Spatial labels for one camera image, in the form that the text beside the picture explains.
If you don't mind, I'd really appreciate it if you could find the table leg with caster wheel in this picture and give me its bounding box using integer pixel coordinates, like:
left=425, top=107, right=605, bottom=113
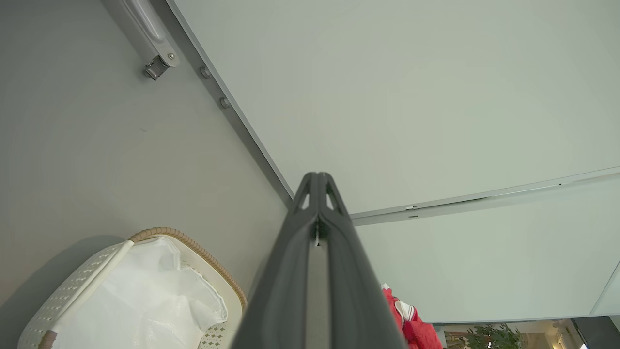
left=116, top=0, right=181, bottom=81

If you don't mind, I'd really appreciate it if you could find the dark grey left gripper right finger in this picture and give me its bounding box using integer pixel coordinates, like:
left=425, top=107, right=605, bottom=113
left=317, top=172, right=408, bottom=349

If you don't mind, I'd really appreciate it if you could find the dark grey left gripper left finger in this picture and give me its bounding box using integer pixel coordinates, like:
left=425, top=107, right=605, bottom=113
left=231, top=172, right=320, bottom=349

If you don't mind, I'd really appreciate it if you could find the green leafy plant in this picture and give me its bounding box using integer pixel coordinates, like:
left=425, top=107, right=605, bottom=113
left=464, top=323, right=525, bottom=349

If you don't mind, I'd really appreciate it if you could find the red terry cloth garment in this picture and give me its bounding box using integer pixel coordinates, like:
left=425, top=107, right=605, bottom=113
left=381, top=283, right=444, bottom=349

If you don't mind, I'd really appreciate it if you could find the white basket with wicker rim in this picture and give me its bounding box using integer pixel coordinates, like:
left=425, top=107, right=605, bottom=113
left=17, top=226, right=248, bottom=349

